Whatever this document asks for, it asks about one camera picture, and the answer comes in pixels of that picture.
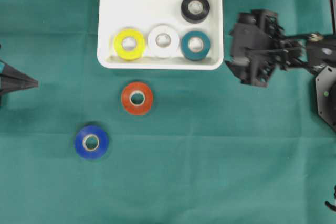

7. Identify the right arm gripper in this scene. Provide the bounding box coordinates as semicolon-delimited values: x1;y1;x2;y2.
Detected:
237;9;306;87

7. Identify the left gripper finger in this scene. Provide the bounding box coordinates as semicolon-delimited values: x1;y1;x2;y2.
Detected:
1;82;38;98
1;60;38;83

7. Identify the red tape roll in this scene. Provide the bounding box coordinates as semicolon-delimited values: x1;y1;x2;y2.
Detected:
121;82;154;115

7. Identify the green table cloth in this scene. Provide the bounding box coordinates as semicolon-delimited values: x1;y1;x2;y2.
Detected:
1;0;335;223

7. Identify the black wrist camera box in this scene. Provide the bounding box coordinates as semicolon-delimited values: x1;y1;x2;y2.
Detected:
226;9;271;77

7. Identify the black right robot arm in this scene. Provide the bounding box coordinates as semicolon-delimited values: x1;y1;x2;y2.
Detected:
225;9;335;129

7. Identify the teal green tape roll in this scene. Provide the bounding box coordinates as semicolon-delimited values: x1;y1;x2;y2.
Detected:
181;30;211;61

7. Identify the white plastic case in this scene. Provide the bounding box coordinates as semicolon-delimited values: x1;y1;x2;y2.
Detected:
97;0;224;70

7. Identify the black tape roll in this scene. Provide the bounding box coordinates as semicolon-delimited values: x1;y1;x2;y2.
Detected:
181;0;210;24

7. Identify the white tape roll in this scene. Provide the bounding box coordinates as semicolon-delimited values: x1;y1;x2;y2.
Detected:
147;25;180;58

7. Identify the yellow tape roll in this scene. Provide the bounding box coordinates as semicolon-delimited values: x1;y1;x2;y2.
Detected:
113;28;145;61

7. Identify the blue tape roll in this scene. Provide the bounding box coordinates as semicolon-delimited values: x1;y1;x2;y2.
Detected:
74;125;109;159

